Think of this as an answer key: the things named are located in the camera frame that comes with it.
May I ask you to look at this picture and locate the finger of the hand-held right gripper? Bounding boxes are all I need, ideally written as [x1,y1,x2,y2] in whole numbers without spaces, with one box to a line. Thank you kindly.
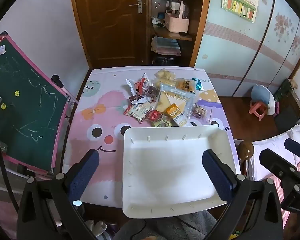
[284,137,300,158]
[259,149,300,188]

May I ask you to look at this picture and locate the black glossy container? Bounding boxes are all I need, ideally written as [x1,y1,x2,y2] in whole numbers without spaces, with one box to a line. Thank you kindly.
[152,55,177,67]

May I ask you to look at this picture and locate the white plush slipper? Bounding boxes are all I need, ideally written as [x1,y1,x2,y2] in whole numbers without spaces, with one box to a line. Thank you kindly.
[85,219,108,236]

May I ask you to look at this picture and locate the white red snack packet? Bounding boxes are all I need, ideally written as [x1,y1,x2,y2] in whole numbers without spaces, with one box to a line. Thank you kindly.
[126,79,143,94]

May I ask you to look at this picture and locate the wall poster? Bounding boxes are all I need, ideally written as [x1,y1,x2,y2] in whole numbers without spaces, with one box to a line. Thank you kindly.
[221,0,259,23]

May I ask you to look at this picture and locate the small red snack packet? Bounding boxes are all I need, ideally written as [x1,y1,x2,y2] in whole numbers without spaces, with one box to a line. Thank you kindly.
[147,110,163,123]

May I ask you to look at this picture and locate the orange fried snack packet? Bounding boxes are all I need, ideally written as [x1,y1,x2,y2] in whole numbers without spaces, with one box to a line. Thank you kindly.
[176,77,197,93]

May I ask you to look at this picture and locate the yellow puff snack bag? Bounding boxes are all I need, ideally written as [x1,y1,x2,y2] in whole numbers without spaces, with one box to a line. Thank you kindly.
[154,69,176,80]

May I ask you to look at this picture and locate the red white sausage stick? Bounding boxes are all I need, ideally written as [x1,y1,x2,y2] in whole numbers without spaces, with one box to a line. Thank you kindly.
[139,73,150,93]

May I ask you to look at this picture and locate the pale cracker packet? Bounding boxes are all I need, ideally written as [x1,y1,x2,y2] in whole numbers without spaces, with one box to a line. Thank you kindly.
[152,78,178,90]

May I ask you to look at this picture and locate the pink blanket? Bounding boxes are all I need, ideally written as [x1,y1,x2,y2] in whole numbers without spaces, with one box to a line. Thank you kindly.
[270,159,300,222]

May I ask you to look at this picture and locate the green snack packet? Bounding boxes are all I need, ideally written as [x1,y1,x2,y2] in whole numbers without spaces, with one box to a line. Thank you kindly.
[151,119,173,128]

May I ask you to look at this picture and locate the white plastic tray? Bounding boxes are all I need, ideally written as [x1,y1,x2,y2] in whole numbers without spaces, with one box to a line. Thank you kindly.
[121,124,237,219]

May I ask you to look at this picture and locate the brown round snack packet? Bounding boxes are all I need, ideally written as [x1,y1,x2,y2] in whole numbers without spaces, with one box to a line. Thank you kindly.
[192,104,208,118]

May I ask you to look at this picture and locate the dark cabinet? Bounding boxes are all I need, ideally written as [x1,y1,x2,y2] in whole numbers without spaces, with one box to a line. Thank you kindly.
[274,79,300,135]

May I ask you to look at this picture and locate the large clear blue bag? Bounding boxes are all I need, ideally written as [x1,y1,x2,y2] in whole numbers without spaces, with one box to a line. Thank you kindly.
[155,84,197,127]

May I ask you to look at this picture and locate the black red snack packet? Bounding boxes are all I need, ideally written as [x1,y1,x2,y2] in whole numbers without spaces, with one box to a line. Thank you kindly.
[129,94,150,105]

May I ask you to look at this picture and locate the pale blue sliding wardrobe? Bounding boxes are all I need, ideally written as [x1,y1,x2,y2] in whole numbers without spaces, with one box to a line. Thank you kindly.
[195,0,300,98]

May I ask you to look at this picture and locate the orange white snack packet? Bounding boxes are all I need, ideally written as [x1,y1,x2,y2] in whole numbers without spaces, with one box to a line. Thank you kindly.
[165,104,188,127]

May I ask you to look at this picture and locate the pink storage basket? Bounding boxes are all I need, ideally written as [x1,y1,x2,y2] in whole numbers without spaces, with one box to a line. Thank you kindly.
[164,0,190,33]

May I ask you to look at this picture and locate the dark chocolate clear packet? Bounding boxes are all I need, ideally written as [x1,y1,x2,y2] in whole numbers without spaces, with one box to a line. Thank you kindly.
[147,86,159,98]

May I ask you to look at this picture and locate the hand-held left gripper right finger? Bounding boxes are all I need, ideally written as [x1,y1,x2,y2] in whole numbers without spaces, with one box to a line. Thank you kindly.
[202,149,283,240]

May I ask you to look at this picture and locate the green chalkboard easel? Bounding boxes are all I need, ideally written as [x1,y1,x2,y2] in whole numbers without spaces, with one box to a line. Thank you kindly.
[0,31,79,178]

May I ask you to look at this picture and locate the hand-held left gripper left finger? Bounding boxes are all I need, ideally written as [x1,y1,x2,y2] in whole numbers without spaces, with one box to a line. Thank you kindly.
[16,149,100,240]

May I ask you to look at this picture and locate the thin black cable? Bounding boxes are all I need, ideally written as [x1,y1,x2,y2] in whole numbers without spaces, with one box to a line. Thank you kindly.
[129,219,152,240]

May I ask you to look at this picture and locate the blue white cushion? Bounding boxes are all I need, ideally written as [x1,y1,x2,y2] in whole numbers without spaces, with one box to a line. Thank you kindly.
[251,84,275,115]

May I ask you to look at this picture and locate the metal door handle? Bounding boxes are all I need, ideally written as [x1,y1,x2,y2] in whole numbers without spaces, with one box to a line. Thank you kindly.
[129,0,143,14]

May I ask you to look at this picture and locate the brown wooden door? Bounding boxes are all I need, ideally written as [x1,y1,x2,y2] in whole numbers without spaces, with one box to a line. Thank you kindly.
[69,0,150,68]

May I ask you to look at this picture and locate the pink plastic stool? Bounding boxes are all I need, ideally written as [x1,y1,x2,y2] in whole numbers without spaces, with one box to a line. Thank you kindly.
[249,100,269,122]

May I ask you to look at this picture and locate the brown wooden bedpost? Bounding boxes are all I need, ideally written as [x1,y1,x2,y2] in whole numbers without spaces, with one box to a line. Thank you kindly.
[237,141,255,160]

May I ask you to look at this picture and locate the thick black cable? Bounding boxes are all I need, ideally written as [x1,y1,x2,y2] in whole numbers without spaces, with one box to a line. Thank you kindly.
[0,130,20,213]

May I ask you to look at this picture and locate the folded towels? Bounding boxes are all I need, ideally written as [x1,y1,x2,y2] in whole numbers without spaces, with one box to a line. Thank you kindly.
[151,36,182,57]

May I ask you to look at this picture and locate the wooden corner shelf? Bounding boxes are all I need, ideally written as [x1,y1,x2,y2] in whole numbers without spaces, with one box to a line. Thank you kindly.
[145,0,213,67]

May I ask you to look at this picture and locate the grey fleece clothing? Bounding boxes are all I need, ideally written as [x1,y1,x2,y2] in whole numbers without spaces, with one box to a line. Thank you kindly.
[112,210,218,240]

